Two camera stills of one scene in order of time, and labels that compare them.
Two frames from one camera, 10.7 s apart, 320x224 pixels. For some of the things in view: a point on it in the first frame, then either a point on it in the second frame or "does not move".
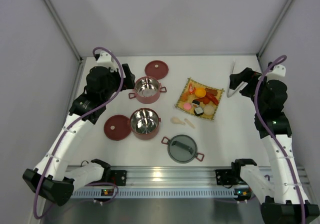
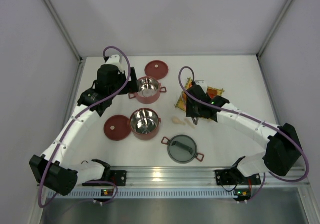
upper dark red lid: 157,69 does not move
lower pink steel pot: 144,123 does not move
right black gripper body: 240,78 to 196,114
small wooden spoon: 189,123 does not move
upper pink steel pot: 147,90 does not move
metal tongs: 230,92 to 195,121
